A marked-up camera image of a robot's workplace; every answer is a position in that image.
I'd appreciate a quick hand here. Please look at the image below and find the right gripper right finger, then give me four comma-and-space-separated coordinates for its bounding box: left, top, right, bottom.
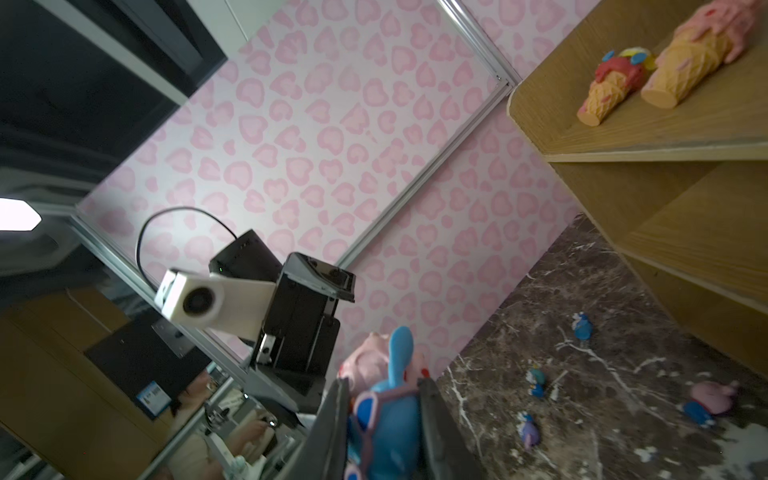
418, 378, 483, 480

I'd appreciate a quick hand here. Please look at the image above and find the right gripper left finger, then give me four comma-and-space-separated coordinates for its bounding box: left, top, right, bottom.
281, 378, 350, 480

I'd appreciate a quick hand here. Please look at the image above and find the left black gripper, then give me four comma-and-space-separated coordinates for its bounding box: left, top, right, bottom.
209, 230, 356, 414

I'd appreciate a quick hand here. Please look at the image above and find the blue pink pig figure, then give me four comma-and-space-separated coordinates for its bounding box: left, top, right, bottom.
344, 327, 421, 479

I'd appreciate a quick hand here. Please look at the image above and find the sprinkled ice cream cone toy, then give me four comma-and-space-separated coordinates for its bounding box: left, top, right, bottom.
577, 47, 656, 127

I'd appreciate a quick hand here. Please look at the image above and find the pink ice cream cone toy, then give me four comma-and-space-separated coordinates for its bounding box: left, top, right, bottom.
641, 0, 763, 109

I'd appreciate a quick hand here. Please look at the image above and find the small purple figure toy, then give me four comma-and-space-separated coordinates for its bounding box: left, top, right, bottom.
517, 411, 541, 451

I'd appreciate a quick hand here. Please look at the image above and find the small teal figure toy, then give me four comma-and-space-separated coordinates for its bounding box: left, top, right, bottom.
526, 368, 547, 398

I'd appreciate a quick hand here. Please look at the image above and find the small blue figure toy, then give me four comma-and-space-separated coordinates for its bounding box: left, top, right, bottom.
571, 312, 594, 342

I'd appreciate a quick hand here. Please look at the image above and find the pink round toy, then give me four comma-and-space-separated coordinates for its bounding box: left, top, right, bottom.
682, 381, 740, 428

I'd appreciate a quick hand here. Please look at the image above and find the wooden three-tier shelf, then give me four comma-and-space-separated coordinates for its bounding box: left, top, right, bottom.
508, 1, 767, 374

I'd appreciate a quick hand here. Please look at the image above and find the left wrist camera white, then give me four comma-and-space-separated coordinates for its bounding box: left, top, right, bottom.
154, 270, 277, 342

